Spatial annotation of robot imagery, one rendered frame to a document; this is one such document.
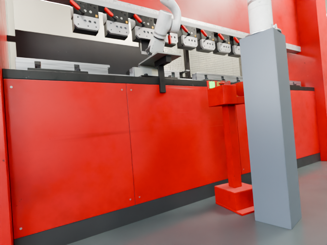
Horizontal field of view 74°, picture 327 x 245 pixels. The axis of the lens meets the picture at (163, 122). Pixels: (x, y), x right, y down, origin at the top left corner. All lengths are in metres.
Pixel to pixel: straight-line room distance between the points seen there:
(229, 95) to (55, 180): 1.09
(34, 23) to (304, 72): 3.75
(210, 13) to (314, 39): 1.52
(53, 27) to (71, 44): 2.05
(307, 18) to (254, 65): 2.14
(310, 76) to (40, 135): 2.90
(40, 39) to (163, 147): 1.25
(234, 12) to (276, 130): 1.46
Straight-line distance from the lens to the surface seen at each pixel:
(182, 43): 1.83
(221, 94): 1.42
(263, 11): 1.39
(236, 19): 2.39
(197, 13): 2.04
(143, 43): 1.66
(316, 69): 3.20
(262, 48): 1.29
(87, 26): 1.52
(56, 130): 1.22
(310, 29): 3.32
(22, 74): 1.25
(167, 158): 1.46
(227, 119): 1.49
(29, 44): 1.99
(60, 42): 2.02
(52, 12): 4.17
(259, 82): 1.26
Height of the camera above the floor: 0.55
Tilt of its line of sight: 1 degrees up
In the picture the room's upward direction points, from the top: 5 degrees counter-clockwise
